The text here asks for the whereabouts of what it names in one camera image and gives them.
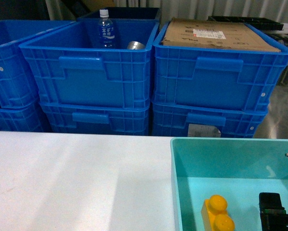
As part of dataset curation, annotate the right lower blue crate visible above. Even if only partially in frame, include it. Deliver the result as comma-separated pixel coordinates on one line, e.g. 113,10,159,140
152,102,268,138

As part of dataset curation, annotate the right upper blue crate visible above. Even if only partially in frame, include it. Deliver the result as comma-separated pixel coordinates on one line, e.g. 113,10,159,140
153,24,288,112

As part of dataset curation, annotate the left upper blue crate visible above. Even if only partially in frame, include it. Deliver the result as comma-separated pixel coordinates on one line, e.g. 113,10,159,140
0,20,72,109

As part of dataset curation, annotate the middle upper blue crate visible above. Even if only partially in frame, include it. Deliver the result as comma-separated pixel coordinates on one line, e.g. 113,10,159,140
20,19,159,110

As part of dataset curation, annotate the middle lower blue crate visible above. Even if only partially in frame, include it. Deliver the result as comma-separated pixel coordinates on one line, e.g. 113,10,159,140
39,102,150,136

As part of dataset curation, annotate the black plastic tray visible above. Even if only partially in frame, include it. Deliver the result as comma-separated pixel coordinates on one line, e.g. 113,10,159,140
208,16,284,30

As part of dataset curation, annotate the left lower blue crate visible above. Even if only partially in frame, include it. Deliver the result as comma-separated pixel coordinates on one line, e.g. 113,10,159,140
0,102,52,132

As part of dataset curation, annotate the teal plastic bin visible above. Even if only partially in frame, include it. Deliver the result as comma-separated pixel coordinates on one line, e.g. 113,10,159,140
171,138,288,231

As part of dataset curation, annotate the rear dark blue crate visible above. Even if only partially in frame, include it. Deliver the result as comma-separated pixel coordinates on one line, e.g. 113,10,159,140
77,7,161,23

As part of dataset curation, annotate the brown cardboard sheet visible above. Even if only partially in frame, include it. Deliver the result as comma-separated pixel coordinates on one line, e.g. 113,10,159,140
162,18,280,52

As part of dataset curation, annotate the yellow toy block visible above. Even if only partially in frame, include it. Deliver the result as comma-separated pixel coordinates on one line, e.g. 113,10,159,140
201,194,235,231

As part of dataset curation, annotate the silver tape roll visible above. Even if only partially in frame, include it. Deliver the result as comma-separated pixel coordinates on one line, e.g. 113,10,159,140
127,41,145,50

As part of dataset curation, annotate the clear water bottle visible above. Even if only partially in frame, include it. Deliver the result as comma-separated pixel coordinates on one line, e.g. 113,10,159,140
98,9,116,49

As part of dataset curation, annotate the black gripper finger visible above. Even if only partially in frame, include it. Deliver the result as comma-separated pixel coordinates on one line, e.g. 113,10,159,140
259,192,288,231

